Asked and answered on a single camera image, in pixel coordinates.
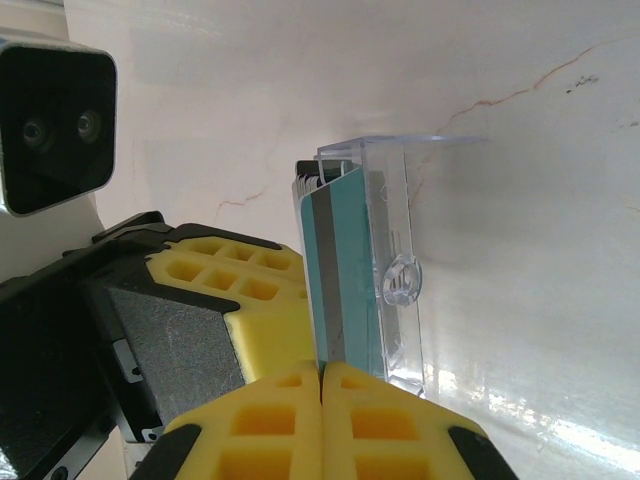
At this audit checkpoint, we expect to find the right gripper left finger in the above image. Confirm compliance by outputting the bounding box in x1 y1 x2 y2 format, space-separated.
130 362 324 480

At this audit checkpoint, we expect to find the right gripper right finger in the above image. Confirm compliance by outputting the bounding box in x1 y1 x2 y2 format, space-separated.
322 362 519 480

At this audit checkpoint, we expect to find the teal credit card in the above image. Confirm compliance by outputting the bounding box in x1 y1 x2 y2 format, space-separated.
299 167 375 381
368 199 387 380

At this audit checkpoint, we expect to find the clear acrylic card stand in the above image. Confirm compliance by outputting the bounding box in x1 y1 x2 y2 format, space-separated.
314 132 489 401

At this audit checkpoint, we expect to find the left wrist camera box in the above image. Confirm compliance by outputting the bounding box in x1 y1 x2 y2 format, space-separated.
0 42 119 219

